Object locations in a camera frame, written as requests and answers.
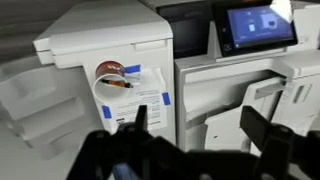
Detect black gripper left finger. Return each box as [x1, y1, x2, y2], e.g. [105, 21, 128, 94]
[135, 105, 148, 132]

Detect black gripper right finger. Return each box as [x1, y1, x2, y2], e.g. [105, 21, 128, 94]
[240, 106, 294, 154]

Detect orange and black pen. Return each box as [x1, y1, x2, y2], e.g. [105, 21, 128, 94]
[101, 79, 133, 88]

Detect blue tape strip left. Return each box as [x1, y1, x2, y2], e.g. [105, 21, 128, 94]
[102, 105, 112, 119]

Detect blue tape strip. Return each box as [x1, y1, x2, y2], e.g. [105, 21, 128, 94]
[125, 65, 141, 74]
[162, 92, 171, 106]
[102, 105, 112, 119]

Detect blue tape strip right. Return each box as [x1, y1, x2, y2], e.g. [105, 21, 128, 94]
[162, 92, 171, 106]

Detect white paper notice sheet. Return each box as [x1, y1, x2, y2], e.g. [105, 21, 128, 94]
[107, 68, 167, 132]

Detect blue tape strip top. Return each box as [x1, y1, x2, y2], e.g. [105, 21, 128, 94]
[125, 65, 141, 74]

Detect red and white paper cup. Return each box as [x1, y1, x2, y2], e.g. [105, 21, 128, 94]
[92, 61, 132, 102]

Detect white office printer copier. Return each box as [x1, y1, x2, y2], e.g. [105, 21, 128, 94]
[33, 0, 320, 150]

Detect white finisher output tray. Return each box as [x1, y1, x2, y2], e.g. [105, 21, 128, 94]
[0, 56, 102, 159]

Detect printer touchscreen control panel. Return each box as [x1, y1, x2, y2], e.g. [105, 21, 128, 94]
[212, 0, 298, 57]

